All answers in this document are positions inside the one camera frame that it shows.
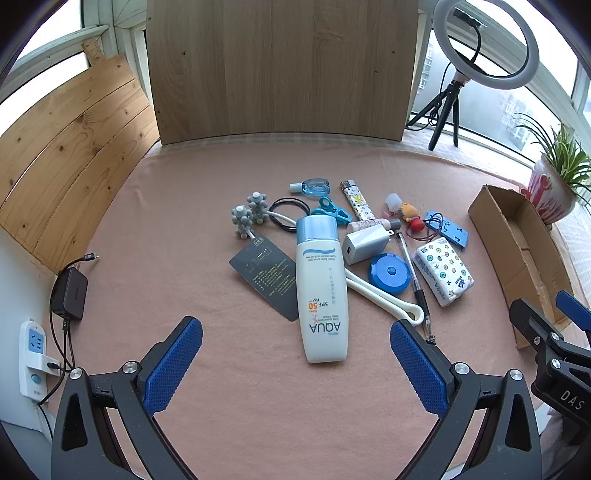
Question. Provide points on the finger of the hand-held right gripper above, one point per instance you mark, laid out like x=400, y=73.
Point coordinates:
x=531, y=323
x=575, y=308

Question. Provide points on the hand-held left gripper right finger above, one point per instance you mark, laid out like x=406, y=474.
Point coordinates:
x=418, y=364

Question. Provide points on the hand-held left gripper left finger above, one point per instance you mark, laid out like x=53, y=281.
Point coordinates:
x=173, y=364

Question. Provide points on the cardboard box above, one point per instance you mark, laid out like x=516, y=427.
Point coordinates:
x=531, y=258

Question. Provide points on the silver pen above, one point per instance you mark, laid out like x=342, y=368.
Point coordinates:
x=419, y=291

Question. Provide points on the patterned tissue pack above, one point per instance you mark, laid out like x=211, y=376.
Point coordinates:
x=443, y=272

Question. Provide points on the blue round tape measure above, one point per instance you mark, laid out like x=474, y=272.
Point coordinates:
x=389, y=273

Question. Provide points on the white sunscreen bottle blue cap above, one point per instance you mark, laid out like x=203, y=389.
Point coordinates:
x=321, y=295

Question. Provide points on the blue phone stand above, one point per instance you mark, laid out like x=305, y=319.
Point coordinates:
x=450, y=230

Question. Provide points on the white charger plug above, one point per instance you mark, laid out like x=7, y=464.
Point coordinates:
x=367, y=247

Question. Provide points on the dark grey card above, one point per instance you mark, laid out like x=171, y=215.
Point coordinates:
x=268, y=272

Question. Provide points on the small pink bottle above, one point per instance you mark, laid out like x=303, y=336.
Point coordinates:
x=367, y=226

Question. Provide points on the small translucent white cap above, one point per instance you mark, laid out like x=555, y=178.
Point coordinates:
x=393, y=203

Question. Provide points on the grey ball massage roller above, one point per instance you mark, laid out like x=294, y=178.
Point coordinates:
x=251, y=214

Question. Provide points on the patterned lighter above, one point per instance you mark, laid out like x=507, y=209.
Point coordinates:
x=358, y=201

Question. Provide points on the blue plastic clip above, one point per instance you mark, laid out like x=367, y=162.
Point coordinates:
x=330, y=210

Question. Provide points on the blue eye drop bottle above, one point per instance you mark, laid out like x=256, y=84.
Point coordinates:
x=316, y=187

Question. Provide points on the red white plant pot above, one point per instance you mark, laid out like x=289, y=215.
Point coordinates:
x=549, y=189

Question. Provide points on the black power adapter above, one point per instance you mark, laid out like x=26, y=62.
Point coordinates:
x=69, y=293

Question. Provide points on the white power strip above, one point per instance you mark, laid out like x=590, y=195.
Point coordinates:
x=34, y=350

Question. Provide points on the pink felt mat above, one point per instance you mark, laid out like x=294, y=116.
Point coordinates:
x=184, y=207

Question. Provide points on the pine wood panel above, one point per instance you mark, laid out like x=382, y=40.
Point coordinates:
x=69, y=157

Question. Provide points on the black tripod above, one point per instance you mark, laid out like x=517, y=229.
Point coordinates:
x=489, y=84

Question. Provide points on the light wooden board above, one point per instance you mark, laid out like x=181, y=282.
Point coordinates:
x=281, y=69

